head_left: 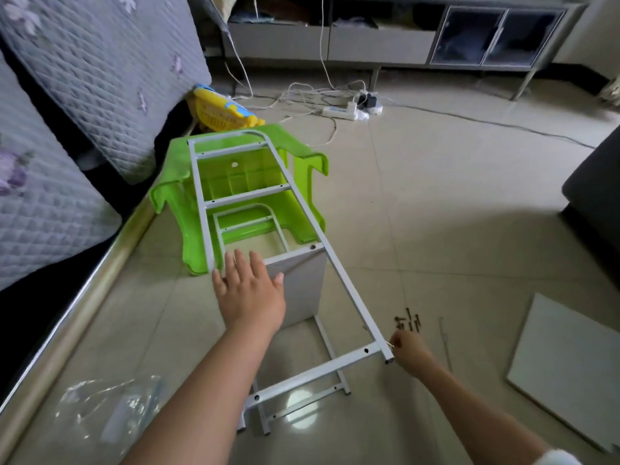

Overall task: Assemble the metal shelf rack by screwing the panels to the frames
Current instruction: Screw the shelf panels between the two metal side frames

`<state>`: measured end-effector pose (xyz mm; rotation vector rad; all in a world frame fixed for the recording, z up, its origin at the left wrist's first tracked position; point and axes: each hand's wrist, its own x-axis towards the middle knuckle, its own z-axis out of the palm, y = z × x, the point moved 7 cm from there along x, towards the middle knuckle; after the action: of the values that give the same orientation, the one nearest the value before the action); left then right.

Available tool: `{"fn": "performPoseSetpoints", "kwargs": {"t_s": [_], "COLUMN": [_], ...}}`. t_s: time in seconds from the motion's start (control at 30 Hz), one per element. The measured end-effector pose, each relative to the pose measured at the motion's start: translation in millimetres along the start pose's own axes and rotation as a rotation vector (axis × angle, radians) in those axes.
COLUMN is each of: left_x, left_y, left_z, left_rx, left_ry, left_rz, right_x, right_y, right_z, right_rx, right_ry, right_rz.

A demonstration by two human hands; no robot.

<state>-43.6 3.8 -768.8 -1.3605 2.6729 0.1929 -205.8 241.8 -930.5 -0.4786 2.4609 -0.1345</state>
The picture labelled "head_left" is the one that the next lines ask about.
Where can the yellow plastic basket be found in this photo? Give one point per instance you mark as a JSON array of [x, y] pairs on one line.
[[223, 109]]

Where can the chrome metal base rail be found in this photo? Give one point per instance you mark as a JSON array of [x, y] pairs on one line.
[[68, 324]]

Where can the clear plastic screw bag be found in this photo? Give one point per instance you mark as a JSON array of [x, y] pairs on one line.
[[107, 411]]

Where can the white metal frame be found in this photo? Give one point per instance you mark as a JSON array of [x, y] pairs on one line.
[[300, 400], [199, 189]]

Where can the long white power strip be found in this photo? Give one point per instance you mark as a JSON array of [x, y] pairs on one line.
[[339, 112]]

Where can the grey marble TV cabinet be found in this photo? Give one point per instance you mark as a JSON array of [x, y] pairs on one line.
[[407, 34]]

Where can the white power strip with plugs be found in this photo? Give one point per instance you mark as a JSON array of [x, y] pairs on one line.
[[368, 103]]

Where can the grey sofa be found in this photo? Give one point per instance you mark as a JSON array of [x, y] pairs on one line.
[[596, 198]]

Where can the person's left hand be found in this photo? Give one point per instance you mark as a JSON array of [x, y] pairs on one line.
[[247, 295]]

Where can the green plastic stool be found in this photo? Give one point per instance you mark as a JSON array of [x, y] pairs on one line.
[[170, 193]]

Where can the grey textured furniture cover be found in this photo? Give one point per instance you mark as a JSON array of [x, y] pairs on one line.
[[68, 111]]

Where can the person's right hand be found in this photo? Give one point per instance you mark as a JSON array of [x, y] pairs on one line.
[[412, 351]]

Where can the person's white shirt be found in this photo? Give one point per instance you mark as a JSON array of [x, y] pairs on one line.
[[560, 457]]

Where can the pile of black screws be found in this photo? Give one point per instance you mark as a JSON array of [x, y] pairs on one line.
[[407, 319]]

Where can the white wooden board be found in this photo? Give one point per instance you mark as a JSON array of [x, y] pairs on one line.
[[305, 285], [567, 368]]

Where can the person's right forearm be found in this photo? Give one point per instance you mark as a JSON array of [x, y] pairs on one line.
[[475, 421]]

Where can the person's left forearm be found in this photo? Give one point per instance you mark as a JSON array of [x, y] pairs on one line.
[[203, 402]]

